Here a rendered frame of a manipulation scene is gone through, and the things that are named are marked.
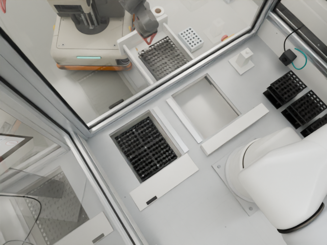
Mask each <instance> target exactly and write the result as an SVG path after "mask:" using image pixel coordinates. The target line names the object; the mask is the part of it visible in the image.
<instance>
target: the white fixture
mask: <svg viewBox="0 0 327 245"><path fill-rule="evenodd" d="M252 56H253V53H252V52H251V50H250V49H249V48H246V49H245V50H243V51H241V52H240V53H239V54H237V55H236V56H234V57H233V58H231V59H229V60H228V62H229V63H230V64H231V65H232V66H233V68H234V69H235V70H236V71H237V72H238V73H239V74H240V75H242V74H243V73H245V72H246V71H248V70H249V69H251V68H252V67H254V66H255V65H254V64H253V63H252V61H251V60H250V59H251V57H252Z"/></svg>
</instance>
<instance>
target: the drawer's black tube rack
mask: <svg viewBox="0 0 327 245"><path fill-rule="evenodd" d="M117 143H118V144H119V146H120V147H121V149H122V150H123V152H124V153H125V155H126V157H127V158H128V160H129V161H130V163H131V164H132V166H133V168H134V169H135V171H136V172H137V174H138V175H139V177H140V178H141V180H142V181H143V182H144V181H146V180H147V179H149V178H150V177H151V176H153V175H154V174H156V173H157V172H158V171H160V170H161V169H163V168H164V167H166V166H167V165H169V164H170V163H172V162H173V161H175V160H176V159H177V156H176V154H175V153H173V152H174V151H173V150H172V149H171V147H170V146H168V145H169V144H168V143H167V141H166V140H165V139H164V137H163V136H162V134H161V133H160V132H159V130H158V129H157V127H156V126H155V124H154V123H153V122H152V120H149V121H147V122H146V123H144V124H143V125H141V126H140V127H138V128H137V129H135V130H133V131H132V132H130V133H129V134H127V135H126V136H124V137H122V138H121V139H119V140H118V141H117Z"/></svg>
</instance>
